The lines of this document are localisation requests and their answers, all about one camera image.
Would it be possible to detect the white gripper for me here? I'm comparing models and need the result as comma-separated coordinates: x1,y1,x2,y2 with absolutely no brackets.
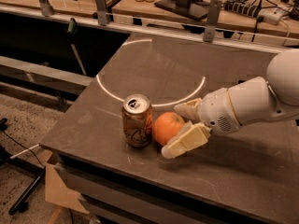
161,88,241,159

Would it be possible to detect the orange fruit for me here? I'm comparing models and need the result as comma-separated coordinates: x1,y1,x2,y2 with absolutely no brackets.
153,112,185,146

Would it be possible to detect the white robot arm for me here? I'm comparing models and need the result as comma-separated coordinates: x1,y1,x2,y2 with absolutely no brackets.
162,49,299,159

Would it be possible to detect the orange soda can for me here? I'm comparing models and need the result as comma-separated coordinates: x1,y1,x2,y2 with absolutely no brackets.
122,94,152,148

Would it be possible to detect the black monitor stand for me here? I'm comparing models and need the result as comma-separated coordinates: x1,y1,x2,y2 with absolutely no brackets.
154,0,209,21

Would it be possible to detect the black power strip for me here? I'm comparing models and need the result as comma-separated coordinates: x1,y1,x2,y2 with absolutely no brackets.
224,0,261,19

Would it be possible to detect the white power adapter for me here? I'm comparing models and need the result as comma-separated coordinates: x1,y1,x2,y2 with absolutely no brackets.
258,7,286,25

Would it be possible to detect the black tripod leg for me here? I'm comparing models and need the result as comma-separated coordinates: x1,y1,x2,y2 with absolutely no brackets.
0,118,46,217

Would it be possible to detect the metal bracket right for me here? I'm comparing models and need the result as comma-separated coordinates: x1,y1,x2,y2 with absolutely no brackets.
203,0,222,42

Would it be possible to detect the metal bracket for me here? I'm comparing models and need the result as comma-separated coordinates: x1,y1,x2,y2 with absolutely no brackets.
95,0,108,25
38,0,54,17
203,0,222,42

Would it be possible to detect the green handled tool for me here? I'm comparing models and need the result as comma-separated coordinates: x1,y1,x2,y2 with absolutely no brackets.
66,18,87,76

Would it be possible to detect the metal bracket middle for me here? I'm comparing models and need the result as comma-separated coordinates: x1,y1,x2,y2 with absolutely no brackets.
95,0,108,25

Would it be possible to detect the metal bracket left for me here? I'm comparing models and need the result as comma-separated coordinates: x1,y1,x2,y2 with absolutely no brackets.
38,0,54,17

